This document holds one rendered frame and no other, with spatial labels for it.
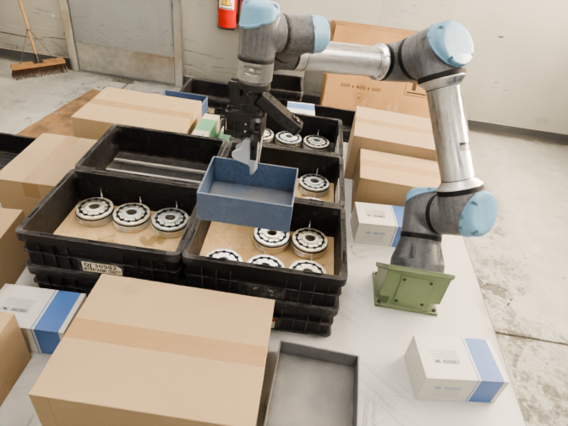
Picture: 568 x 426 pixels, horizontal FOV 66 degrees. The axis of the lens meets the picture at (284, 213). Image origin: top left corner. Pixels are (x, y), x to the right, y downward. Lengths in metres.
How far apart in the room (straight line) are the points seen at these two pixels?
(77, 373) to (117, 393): 0.09
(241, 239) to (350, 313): 0.38
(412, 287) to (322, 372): 0.35
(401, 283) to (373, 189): 0.44
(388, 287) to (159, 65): 3.55
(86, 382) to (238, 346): 0.28
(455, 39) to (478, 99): 3.27
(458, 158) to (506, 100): 3.35
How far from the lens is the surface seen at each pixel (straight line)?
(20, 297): 1.25
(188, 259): 1.06
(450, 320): 1.40
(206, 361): 0.91
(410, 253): 1.28
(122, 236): 1.29
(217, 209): 0.93
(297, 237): 1.24
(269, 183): 1.04
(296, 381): 1.13
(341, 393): 1.14
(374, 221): 1.50
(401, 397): 1.18
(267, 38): 0.91
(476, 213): 1.18
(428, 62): 1.17
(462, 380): 1.16
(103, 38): 4.59
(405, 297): 1.32
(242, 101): 0.97
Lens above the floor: 1.66
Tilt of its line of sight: 37 degrees down
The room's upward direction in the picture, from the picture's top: 8 degrees clockwise
